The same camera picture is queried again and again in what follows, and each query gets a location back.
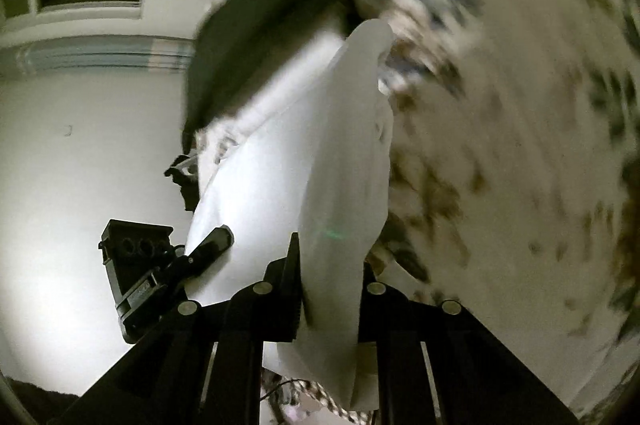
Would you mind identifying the floral bed sheet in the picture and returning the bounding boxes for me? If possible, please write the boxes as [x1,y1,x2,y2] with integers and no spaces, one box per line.
[210,0,640,425]

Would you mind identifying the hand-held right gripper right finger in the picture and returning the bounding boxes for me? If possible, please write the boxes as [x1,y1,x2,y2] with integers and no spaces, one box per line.
[357,262,581,425]

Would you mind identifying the black clothes on rack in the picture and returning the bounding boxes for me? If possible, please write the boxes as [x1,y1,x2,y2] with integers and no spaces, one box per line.
[164,153,201,212]

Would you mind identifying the black folded garment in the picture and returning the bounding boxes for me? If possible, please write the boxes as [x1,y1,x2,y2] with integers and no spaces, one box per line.
[181,0,361,156]

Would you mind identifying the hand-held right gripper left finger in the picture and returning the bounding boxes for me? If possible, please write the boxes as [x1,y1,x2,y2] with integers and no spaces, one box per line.
[47,232,303,425]

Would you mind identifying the grey-green striped curtain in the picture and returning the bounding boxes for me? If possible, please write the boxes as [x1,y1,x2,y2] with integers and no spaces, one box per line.
[0,36,196,76]

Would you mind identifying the white t-shirt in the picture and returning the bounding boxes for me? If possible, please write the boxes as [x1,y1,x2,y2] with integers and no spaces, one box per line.
[185,19,396,411]

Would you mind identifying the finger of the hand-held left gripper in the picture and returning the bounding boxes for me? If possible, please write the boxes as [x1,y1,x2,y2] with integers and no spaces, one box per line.
[160,225,235,291]

